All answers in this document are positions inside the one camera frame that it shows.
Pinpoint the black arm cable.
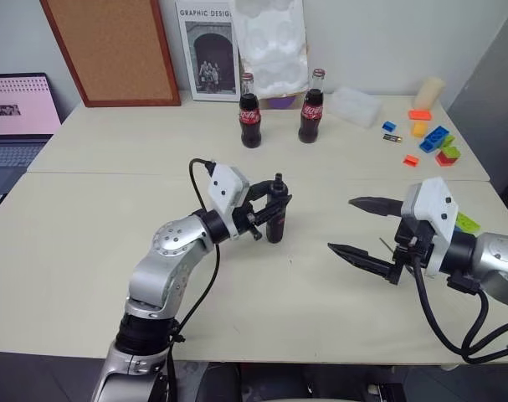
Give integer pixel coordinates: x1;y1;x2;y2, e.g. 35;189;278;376
165;157;222;402
409;246;508;365

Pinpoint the large blue building brick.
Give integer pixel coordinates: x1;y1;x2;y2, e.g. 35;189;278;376
418;126;453;154

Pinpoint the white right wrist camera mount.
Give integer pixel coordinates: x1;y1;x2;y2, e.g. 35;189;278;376
401;176;460;278

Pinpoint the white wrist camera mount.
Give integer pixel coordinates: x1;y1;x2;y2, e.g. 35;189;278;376
401;176;460;278
207;164;252;242

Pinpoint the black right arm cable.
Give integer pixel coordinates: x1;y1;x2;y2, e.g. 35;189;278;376
409;246;508;365

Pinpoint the small dark bottle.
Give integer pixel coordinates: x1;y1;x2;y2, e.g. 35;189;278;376
264;171;293;245

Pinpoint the white translucent plastic box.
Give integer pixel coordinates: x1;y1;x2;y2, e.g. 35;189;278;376
330;85;384;129

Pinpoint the cork board with wooden frame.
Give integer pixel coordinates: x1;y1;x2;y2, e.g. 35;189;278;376
39;0;182;108

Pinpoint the lime green building brick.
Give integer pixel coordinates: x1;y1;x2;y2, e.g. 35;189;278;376
454;211;482;235

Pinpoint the white embossed foam sheet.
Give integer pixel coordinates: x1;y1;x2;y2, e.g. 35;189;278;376
233;0;311;101

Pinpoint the open laptop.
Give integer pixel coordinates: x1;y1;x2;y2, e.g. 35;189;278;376
0;72;63;219

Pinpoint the graphic design book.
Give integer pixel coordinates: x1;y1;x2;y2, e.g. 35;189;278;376
174;0;241;103

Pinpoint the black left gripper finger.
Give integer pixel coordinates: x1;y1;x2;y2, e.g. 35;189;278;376
246;178;280;200
253;193;293;225

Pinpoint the purple bowl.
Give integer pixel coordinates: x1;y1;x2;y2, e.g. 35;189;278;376
266;95;298;111

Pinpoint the glass cola bottle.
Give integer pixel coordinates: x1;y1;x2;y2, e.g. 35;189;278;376
238;73;264;149
297;68;326;145

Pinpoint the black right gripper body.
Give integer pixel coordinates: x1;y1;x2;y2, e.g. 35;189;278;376
387;215;438;286

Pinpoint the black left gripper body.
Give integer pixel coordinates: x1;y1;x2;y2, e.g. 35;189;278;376
232;188;264;243

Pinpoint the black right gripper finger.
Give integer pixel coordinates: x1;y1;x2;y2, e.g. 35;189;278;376
326;241;400;282
347;196;406;219

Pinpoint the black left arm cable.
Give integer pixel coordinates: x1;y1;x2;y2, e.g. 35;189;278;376
165;157;222;402

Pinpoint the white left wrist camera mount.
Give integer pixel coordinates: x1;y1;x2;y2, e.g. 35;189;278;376
207;164;252;242

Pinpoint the cream foam cylinder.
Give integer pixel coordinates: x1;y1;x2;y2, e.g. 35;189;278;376
413;76;447;111

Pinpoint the green and red brick stack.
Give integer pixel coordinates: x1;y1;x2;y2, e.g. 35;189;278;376
434;134;463;168

